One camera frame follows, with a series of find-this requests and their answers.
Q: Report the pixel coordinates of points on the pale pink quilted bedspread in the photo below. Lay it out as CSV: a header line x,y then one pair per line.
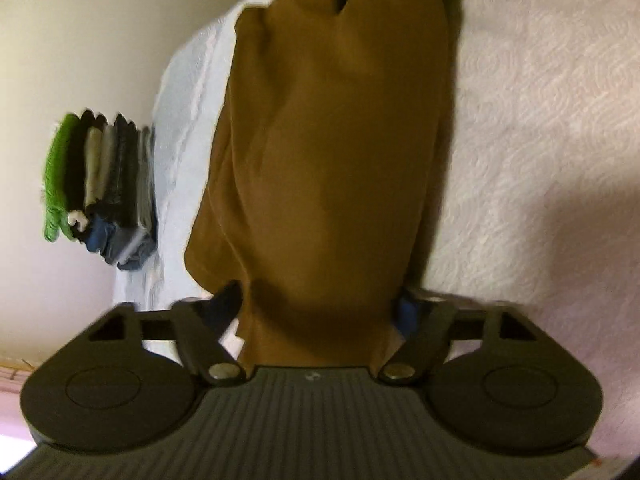
x,y
550,135

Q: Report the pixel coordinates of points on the brown coat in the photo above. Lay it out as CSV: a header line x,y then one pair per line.
x,y
325,160

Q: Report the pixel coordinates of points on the light blue bed sheet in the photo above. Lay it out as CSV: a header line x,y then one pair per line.
x,y
185,135

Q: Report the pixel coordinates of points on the pink wooden frame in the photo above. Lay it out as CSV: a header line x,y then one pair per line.
x,y
15,377

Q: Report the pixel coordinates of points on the stack of folded clothes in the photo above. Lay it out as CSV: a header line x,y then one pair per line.
x,y
100,185

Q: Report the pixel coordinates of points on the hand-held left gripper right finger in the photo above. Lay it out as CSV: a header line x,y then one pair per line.
x,y
407,312

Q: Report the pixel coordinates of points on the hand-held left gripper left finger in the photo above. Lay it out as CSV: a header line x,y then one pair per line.
x,y
225,306

